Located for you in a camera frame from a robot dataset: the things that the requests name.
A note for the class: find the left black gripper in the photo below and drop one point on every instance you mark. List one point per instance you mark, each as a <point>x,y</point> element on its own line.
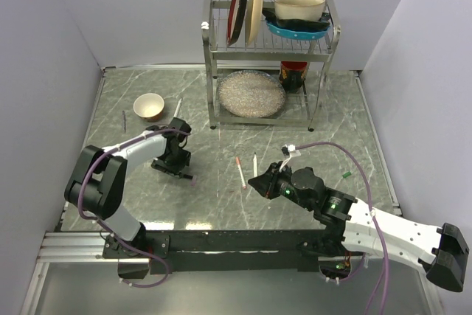
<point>184,159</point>

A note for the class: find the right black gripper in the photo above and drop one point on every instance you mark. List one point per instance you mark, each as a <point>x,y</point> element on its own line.
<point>266,184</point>

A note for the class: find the white pen orange cap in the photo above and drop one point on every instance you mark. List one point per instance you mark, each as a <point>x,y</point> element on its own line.
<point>240,171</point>

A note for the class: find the white marker black tip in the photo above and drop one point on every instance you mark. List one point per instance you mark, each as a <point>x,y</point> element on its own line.
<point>255,165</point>

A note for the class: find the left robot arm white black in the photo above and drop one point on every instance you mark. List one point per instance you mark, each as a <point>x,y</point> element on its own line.
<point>97,183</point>

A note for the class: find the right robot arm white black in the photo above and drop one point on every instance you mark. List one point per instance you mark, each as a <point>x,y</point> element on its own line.
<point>350,225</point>

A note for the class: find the green tipped white pen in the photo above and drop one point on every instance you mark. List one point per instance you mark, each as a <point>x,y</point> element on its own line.
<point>178,107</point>

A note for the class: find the purple thin pen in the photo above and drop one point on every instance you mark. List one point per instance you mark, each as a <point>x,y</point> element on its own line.
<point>124,121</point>

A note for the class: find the small cream bowl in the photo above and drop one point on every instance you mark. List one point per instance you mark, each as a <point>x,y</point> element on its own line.
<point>149,107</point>

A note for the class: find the speckled grey plate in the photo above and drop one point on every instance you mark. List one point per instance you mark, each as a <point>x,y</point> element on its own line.
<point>251,94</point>

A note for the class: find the steel dish rack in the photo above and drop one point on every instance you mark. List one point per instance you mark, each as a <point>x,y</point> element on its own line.
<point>266,52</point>

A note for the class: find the red black mug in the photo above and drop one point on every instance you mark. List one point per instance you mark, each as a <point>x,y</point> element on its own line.
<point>292,75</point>

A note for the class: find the blue dotted dish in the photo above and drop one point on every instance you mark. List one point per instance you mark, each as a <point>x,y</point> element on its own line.
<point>297,35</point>

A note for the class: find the red black plate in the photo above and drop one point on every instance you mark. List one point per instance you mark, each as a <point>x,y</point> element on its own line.
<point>235,21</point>

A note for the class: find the black dish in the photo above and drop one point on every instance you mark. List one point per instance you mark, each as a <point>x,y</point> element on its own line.
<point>295,24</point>

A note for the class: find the beige plate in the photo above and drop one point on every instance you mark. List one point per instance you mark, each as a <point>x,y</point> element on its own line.
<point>253,19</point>

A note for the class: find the cream ceramic bowl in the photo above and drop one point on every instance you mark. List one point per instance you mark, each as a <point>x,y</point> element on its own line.
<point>306,10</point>

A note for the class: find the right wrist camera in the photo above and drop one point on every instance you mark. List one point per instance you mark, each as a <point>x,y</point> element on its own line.
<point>290,151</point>

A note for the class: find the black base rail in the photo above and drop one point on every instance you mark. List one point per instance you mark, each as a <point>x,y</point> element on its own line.
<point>226,250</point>

